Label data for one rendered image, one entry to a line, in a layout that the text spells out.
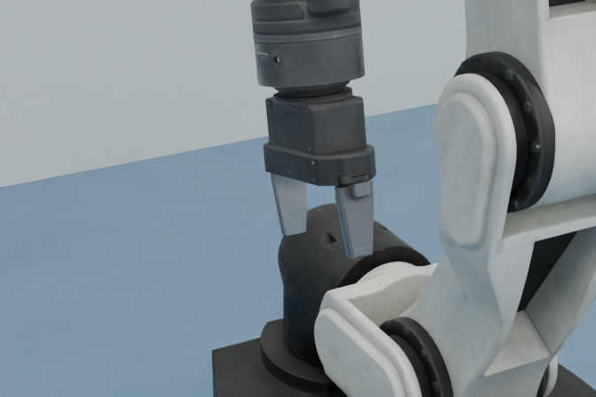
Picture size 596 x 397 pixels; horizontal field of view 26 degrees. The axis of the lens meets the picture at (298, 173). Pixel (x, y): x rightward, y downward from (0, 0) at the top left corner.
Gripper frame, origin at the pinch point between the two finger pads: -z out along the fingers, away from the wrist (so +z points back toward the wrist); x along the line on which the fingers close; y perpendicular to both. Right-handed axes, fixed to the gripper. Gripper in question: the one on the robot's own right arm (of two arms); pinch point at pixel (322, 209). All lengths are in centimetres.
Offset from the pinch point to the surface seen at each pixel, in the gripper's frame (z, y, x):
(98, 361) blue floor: -39, 8, -86
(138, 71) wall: -4, 44, -147
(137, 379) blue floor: -40, 11, -78
